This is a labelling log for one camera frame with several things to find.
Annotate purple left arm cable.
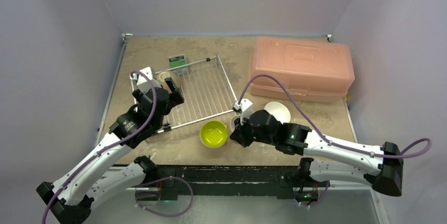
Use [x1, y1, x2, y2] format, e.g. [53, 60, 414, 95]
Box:
[41, 71, 158, 224]

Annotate black aluminium mounting rail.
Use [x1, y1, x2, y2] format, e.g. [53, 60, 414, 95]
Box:
[87, 164, 381, 202]

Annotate cream white bowl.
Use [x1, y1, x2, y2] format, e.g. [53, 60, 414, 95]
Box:
[229, 115, 240, 133]

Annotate pink plastic storage box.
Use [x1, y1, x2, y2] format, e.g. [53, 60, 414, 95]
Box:
[248, 36, 355, 103]

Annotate yellow green bowl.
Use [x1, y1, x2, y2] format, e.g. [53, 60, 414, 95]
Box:
[199, 120, 228, 149]

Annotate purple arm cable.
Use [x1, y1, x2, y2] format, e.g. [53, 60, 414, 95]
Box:
[41, 71, 158, 224]
[237, 74, 432, 160]

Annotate beige speckled ceramic bowl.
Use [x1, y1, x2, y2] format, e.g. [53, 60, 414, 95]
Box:
[157, 71, 182, 91]

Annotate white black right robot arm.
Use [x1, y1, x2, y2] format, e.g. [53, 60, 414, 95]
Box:
[230, 110, 403, 197]

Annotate silver wire dish rack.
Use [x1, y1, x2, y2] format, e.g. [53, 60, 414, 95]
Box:
[130, 55, 237, 134]

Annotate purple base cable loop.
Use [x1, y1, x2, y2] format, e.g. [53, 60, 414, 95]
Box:
[134, 176, 195, 217]

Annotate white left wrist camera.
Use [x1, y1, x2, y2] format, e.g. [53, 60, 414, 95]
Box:
[130, 67, 161, 93]

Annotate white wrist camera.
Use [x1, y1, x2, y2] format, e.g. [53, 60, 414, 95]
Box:
[130, 67, 161, 93]
[232, 98, 254, 124]

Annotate green white card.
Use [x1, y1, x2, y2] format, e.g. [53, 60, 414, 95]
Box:
[168, 54, 187, 68]

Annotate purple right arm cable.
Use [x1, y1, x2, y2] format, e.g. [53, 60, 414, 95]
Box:
[237, 74, 432, 160]

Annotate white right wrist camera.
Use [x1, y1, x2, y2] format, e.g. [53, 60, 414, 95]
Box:
[232, 98, 254, 124]

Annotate white orange bowl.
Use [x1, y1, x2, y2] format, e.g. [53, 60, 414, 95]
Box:
[264, 101, 291, 123]

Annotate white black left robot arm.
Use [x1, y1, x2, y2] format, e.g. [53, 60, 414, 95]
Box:
[36, 77, 184, 223]

